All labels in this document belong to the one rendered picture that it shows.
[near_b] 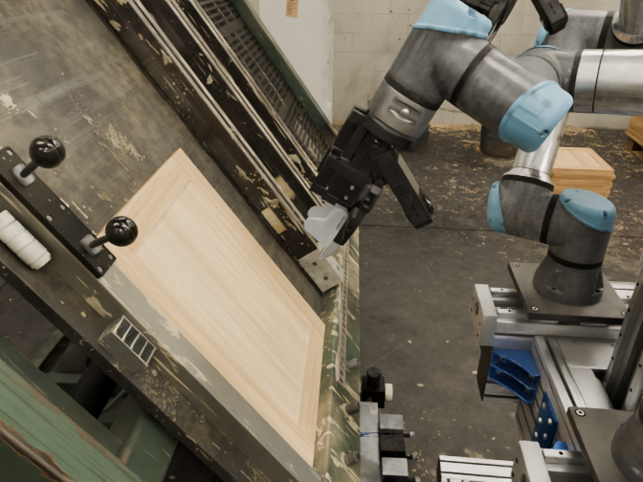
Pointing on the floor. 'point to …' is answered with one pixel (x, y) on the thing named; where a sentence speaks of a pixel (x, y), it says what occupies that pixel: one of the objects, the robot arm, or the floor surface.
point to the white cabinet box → (305, 42)
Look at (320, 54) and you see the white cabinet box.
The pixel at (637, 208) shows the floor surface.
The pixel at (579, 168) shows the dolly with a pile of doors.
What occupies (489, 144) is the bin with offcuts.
